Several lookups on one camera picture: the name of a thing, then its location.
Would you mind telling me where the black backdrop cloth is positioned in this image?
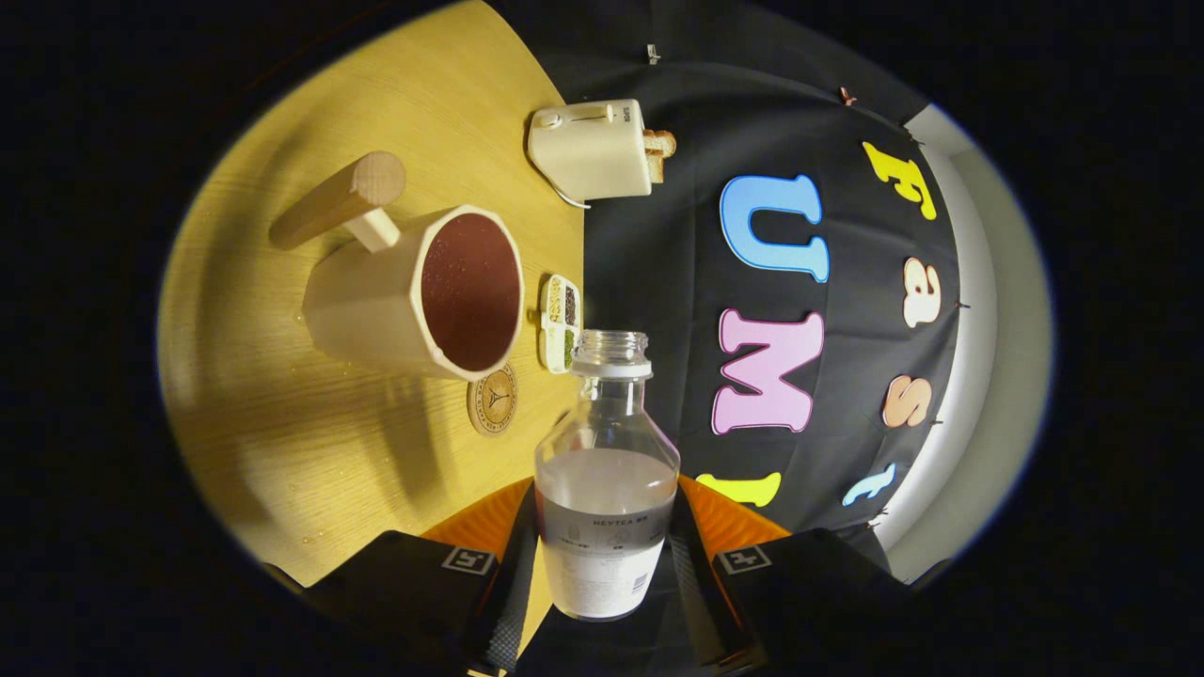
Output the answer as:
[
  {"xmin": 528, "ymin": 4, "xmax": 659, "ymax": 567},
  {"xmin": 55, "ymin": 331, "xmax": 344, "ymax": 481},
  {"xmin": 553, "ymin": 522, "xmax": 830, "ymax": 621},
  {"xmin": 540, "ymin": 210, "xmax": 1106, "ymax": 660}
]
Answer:
[{"xmin": 484, "ymin": 0, "xmax": 965, "ymax": 673}]

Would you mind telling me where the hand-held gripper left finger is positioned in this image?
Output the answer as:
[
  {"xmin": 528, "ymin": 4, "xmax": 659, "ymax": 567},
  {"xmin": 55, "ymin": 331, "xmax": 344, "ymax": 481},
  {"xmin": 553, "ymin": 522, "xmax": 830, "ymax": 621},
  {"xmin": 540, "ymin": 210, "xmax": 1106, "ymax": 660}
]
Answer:
[{"xmin": 263, "ymin": 477, "xmax": 545, "ymax": 676}]

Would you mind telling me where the white toaster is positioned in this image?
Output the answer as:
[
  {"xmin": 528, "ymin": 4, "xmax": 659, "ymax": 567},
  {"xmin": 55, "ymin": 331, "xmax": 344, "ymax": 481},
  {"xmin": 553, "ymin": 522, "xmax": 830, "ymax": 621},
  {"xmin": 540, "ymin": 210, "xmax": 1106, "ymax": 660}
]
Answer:
[{"xmin": 527, "ymin": 99, "xmax": 653, "ymax": 201}]

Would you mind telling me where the wooden table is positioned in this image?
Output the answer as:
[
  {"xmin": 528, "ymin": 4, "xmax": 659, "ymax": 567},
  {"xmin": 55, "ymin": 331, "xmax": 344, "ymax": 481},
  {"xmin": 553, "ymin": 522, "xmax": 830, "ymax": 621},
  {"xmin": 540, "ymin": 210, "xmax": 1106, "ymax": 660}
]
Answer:
[{"xmin": 157, "ymin": 0, "xmax": 589, "ymax": 589}]

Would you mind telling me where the white divided grain dish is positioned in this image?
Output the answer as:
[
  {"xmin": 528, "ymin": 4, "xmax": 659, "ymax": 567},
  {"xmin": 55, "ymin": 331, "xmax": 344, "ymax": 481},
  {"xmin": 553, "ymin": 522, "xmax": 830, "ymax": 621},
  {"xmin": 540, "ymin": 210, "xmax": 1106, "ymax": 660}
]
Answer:
[{"xmin": 539, "ymin": 274, "xmax": 582, "ymax": 375}]

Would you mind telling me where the cream cup with wooden handle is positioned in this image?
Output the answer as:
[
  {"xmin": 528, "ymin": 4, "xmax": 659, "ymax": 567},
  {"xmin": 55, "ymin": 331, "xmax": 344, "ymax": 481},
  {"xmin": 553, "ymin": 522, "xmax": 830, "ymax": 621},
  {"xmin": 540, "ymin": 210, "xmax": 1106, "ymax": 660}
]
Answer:
[{"xmin": 269, "ymin": 150, "xmax": 525, "ymax": 383}]

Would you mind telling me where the round wooden coaster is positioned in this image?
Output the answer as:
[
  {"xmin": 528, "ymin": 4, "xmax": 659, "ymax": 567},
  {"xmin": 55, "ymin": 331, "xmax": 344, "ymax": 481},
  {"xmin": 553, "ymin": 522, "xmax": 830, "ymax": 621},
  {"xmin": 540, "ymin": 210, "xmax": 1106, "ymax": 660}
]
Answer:
[{"xmin": 467, "ymin": 363, "xmax": 518, "ymax": 436}]

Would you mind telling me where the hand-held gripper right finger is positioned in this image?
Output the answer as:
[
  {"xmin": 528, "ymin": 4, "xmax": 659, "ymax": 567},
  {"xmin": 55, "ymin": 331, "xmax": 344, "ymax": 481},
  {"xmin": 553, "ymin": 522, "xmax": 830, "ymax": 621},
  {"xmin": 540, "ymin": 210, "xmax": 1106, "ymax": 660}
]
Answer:
[{"xmin": 663, "ymin": 475, "xmax": 951, "ymax": 676}]

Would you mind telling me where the clear juice bottle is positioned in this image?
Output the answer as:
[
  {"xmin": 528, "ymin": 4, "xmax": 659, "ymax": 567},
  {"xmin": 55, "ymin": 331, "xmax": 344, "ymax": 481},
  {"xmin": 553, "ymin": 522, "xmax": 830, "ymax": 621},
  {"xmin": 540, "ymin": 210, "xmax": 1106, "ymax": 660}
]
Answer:
[{"xmin": 533, "ymin": 329, "xmax": 681, "ymax": 622}]

